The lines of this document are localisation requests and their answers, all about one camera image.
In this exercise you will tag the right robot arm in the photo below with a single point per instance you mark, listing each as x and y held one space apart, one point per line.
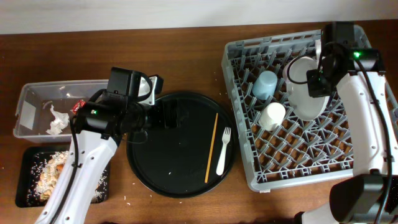
357 75

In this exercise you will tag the red snack wrapper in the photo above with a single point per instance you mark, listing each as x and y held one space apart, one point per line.
77 106

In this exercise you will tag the clear plastic bin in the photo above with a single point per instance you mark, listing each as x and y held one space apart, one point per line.
36 101

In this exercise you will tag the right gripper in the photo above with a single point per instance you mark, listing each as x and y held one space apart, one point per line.
314 89

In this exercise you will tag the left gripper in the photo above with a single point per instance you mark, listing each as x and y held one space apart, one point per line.
163 121

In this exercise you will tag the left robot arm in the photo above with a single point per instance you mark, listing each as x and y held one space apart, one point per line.
127 105

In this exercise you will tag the blue cup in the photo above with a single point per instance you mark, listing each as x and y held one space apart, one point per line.
265 85

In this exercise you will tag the grey dishwasher rack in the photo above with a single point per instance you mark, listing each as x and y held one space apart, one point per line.
297 152

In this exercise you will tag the cream white cup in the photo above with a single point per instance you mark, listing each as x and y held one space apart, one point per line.
272 116

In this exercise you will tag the white plastic fork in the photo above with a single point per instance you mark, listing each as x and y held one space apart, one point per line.
225 140

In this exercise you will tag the light blue plate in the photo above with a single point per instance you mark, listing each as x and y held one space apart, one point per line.
305 107

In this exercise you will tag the white tissue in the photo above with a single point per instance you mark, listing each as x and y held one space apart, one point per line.
60 122

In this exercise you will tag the black rectangular tray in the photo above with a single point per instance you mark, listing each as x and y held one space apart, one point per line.
101 193

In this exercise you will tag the wooden chopstick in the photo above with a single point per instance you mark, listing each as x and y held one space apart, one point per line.
211 149

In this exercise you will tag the pink bowl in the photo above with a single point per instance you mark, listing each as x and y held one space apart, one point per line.
298 72

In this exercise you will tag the round black serving tray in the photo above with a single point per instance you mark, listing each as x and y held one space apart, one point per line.
172 162

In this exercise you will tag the rice and food scraps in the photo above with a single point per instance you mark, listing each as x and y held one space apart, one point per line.
44 174

